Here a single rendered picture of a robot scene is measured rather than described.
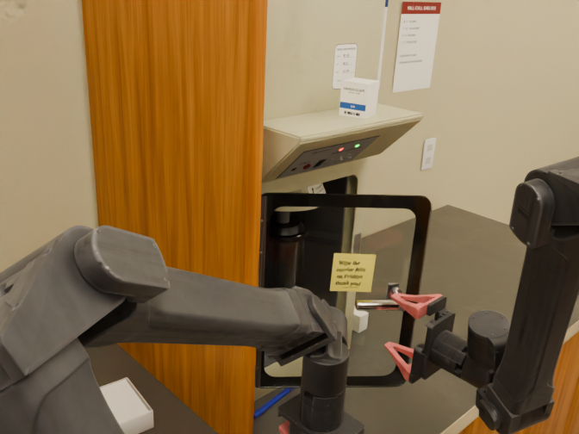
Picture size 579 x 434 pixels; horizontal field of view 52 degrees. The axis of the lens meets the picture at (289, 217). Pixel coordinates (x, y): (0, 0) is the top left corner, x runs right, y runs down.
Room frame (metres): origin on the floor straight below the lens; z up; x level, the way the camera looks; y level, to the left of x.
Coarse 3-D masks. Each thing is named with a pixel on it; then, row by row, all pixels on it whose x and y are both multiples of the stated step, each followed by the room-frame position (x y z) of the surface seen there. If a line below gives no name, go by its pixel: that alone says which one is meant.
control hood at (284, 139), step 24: (288, 120) 0.97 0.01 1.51; (312, 120) 0.98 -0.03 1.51; (336, 120) 0.99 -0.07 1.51; (360, 120) 1.00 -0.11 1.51; (384, 120) 1.01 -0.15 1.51; (408, 120) 1.06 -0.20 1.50; (264, 144) 0.92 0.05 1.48; (288, 144) 0.88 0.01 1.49; (312, 144) 0.89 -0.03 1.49; (336, 144) 0.95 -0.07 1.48; (384, 144) 1.10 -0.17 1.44; (264, 168) 0.92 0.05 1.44
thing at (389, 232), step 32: (288, 224) 0.95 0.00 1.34; (320, 224) 0.95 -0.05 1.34; (352, 224) 0.96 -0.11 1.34; (384, 224) 0.96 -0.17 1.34; (416, 224) 0.97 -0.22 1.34; (288, 256) 0.95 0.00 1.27; (320, 256) 0.95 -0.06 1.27; (384, 256) 0.96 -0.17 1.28; (416, 256) 0.97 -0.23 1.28; (320, 288) 0.95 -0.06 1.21; (384, 288) 0.97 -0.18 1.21; (416, 288) 0.97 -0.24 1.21; (352, 320) 0.96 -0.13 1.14; (384, 320) 0.97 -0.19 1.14; (352, 352) 0.96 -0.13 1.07; (384, 352) 0.97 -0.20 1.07; (288, 384) 0.95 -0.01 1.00; (352, 384) 0.96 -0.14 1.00; (384, 384) 0.97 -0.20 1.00
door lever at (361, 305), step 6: (396, 288) 0.96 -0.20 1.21; (390, 294) 0.96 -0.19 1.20; (360, 300) 0.92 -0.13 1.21; (366, 300) 0.92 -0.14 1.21; (372, 300) 0.93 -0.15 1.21; (378, 300) 0.93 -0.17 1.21; (360, 306) 0.91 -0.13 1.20; (366, 306) 0.91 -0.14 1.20; (372, 306) 0.91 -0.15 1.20; (378, 306) 0.91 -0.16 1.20; (384, 306) 0.91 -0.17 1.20; (390, 306) 0.92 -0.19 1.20; (396, 306) 0.92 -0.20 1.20
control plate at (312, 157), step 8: (376, 136) 1.03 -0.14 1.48; (344, 144) 0.97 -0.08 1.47; (352, 144) 1.00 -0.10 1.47; (360, 144) 1.02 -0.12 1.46; (368, 144) 1.04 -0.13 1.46; (304, 152) 0.91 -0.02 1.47; (312, 152) 0.93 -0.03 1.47; (320, 152) 0.95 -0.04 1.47; (328, 152) 0.97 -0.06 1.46; (336, 152) 0.99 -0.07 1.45; (344, 152) 1.01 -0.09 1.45; (352, 152) 1.04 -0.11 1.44; (296, 160) 0.92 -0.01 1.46; (304, 160) 0.94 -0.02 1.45; (312, 160) 0.96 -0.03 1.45; (328, 160) 1.01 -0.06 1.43; (336, 160) 1.03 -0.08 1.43; (344, 160) 1.06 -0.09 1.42; (288, 168) 0.93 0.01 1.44; (296, 168) 0.95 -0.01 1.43; (312, 168) 1.00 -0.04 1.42; (280, 176) 0.94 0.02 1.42
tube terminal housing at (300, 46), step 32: (288, 0) 1.00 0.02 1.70; (320, 0) 1.05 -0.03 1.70; (352, 0) 1.10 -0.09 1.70; (384, 0) 1.17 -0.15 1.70; (288, 32) 1.00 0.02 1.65; (320, 32) 1.05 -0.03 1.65; (352, 32) 1.11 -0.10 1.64; (288, 64) 1.00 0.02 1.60; (320, 64) 1.05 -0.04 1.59; (288, 96) 1.00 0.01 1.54; (320, 96) 1.06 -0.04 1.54; (352, 192) 1.18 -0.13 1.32
